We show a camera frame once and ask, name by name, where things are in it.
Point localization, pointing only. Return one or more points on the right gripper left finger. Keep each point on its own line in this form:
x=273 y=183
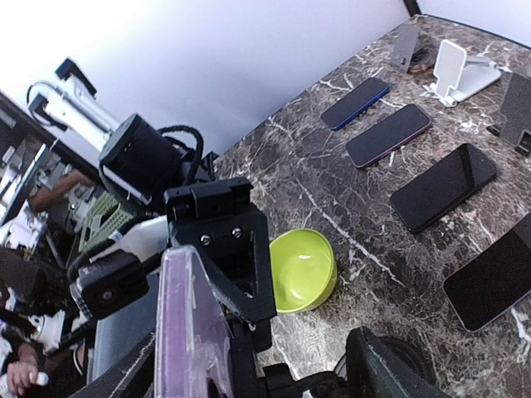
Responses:
x=131 y=377

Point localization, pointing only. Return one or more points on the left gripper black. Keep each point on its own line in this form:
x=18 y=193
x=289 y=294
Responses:
x=231 y=238

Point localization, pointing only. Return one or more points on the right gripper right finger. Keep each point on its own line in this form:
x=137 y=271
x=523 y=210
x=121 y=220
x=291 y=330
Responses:
x=387 y=367

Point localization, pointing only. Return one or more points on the green bowl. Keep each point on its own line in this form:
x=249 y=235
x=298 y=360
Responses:
x=304 y=270

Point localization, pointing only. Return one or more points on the pink phone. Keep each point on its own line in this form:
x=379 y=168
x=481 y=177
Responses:
x=495 y=280

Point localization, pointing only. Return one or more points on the purple edged phone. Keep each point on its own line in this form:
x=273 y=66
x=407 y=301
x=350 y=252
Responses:
x=387 y=135

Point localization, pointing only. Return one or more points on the dark blue phone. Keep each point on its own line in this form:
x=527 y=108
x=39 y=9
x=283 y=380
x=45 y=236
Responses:
x=354 y=103

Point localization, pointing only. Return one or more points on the large black phone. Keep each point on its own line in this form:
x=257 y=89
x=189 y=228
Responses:
x=444 y=186

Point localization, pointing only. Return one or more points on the grey small phone stand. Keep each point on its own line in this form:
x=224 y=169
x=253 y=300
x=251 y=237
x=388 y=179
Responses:
x=404 y=46

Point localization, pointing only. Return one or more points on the white folding phone stand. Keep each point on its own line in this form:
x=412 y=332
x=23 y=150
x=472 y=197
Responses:
x=459 y=76

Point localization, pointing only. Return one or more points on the black folding phone stand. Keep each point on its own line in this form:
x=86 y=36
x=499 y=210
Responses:
x=515 y=112

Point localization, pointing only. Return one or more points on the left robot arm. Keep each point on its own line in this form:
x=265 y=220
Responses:
x=160 y=171

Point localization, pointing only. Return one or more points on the person hand in background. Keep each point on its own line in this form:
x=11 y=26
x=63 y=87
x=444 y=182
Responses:
x=22 y=373

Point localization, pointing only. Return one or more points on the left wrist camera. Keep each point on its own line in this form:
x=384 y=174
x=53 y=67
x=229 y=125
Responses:
x=110 y=284

